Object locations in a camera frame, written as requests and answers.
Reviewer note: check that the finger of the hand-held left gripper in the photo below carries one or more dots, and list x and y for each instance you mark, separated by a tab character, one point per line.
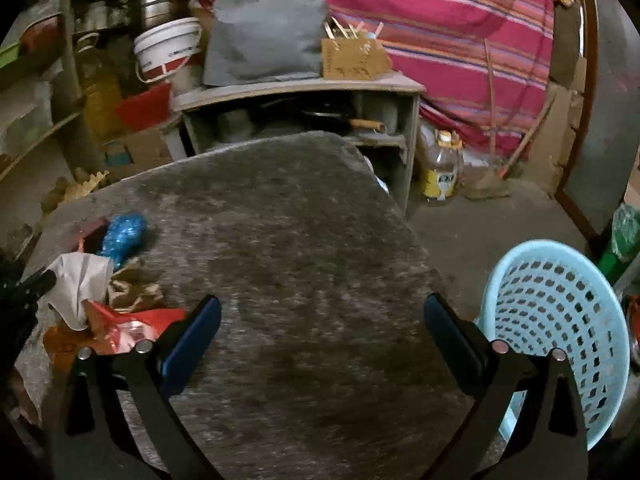
40	282

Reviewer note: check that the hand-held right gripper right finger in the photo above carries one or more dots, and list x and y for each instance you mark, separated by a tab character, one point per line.
445	332

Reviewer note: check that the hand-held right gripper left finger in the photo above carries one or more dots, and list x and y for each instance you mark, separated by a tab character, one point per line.
192	345

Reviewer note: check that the white paper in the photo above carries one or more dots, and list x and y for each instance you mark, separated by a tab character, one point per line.
80	280

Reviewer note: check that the orange plastic wrapper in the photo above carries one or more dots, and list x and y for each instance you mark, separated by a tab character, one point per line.
62	345

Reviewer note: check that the red foil wrapper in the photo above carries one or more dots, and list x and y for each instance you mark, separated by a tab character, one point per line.
130	327

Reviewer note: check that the brown paper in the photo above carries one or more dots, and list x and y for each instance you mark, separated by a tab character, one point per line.
135	292

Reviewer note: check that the blue plastic bag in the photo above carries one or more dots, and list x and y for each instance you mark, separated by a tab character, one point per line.
122	235

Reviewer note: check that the light blue plastic basket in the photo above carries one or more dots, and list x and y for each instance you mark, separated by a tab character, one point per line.
550	300

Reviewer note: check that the brown potato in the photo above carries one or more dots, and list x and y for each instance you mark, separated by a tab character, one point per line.
55	192

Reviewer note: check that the yellow egg tray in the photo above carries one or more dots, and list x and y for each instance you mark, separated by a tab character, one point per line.
87	185

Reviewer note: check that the grey fuzzy mat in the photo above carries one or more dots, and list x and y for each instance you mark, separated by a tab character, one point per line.
300	260

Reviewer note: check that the wooden shelf unit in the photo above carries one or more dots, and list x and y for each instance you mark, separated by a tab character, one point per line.
45	132

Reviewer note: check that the clear oil bottle yellow label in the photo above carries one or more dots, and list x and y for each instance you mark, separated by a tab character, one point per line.
440	170

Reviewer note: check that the brown cardboard box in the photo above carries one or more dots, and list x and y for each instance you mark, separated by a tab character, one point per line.
145	147

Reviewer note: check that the yellow oil jug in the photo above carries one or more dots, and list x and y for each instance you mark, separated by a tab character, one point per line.
102	100

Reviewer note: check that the red plastic basket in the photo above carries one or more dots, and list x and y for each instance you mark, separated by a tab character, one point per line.
142	110

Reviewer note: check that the wooden broom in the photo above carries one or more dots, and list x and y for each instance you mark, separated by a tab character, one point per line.
525	145

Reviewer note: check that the green plastic bottle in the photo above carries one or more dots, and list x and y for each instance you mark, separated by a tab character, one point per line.
625	235

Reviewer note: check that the red plastic bowl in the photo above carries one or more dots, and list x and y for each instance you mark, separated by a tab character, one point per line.
40	32

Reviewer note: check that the white plastic bucket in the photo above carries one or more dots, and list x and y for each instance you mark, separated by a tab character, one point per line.
165	50

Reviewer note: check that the wooden framed grey door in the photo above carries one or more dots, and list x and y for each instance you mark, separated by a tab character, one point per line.
592	110

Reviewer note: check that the low wooden cabinet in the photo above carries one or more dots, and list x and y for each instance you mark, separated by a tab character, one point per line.
300	91

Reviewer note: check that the pink striped blanket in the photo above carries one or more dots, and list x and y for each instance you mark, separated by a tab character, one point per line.
440	35

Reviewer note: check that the large metal pot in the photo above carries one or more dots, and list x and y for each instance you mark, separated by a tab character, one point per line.
155	5

